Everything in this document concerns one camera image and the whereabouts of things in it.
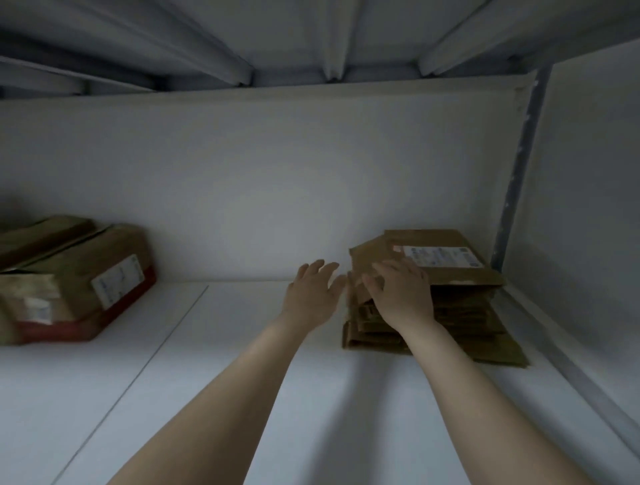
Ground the grey metal shelf side rail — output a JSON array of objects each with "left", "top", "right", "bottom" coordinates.
[{"left": 500, "top": 286, "right": 640, "bottom": 458}]

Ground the person's left hand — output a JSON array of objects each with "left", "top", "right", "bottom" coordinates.
[{"left": 279, "top": 259, "right": 349, "bottom": 329}]

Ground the brown cardboard box red base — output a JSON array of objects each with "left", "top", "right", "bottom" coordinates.
[{"left": 0, "top": 223, "right": 157, "bottom": 346}]

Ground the person's right hand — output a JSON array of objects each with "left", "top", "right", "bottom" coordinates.
[{"left": 361, "top": 257, "right": 436, "bottom": 333}]

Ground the stack of brown paper envelopes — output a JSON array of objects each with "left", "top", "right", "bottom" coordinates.
[{"left": 341, "top": 229, "right": 530, "bottom": 369}]

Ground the grey ribbed metal shelf board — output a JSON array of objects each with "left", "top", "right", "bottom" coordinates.
[{"left": 0, "top": 0, "right": 640, "bottom": 100}]

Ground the plain brown cardboard box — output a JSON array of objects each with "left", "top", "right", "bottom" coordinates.
[{"left": 0, "top": 215, "right": 97, "bottom": 273}]

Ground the person's left forearm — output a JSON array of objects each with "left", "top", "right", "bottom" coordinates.
[{"left": 107, "top": 314, "right": 314, "bottom": 485}]

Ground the grey metal shelf upright post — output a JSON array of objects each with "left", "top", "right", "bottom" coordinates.
[{"left": 490, "top": 65, "right": 554, "bottom": 273}]

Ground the person's right forearm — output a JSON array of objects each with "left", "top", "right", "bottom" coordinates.
[{"left": 398, "top": 321, "right": 596, "bottom": 485}]

